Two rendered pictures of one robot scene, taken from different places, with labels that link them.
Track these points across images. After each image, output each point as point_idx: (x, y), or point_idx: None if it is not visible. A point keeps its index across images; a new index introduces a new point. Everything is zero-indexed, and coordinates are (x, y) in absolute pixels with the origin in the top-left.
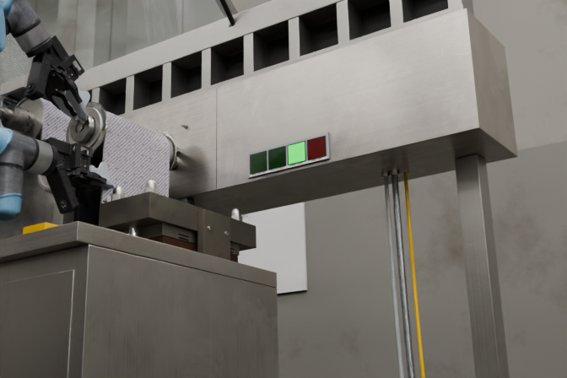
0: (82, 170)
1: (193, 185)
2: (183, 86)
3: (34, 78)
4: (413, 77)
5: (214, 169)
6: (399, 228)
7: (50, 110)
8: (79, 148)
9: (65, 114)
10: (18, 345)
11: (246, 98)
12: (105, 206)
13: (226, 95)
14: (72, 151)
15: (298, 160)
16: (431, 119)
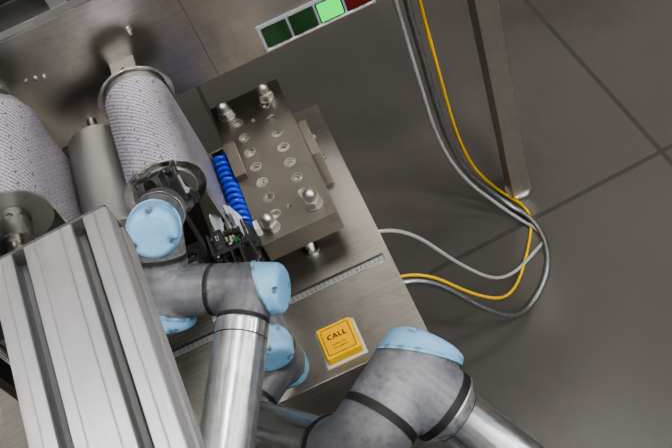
0: (256, 249)
1: (178, 83)
2: None
3: (187, 243)
4: None
5: (205, 57)
6: None
7: (42, 186)
8: (248, 238)
9: (34, 163)
10: None
11: None
12: (274, 243)
13: None
14: (245, 248)
15: (335, 15)
16: None
